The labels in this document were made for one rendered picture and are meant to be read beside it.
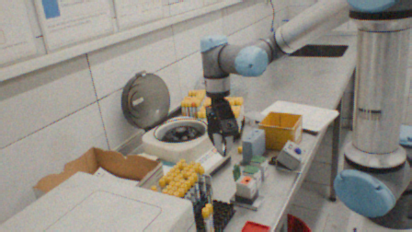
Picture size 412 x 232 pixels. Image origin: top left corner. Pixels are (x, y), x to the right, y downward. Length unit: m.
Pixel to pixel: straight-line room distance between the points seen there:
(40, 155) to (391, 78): 0.95
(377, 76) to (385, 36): 0.07
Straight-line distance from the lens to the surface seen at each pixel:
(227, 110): 0.96
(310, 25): 0.87
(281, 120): 1.40
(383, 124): 0.71
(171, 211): 0.57
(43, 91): 1.13
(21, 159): 1.12
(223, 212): 0.99
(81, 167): 1.17
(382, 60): 0.67
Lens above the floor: 1.53
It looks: 23 degrees down
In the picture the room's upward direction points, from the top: 6 degrees counter-clockwise
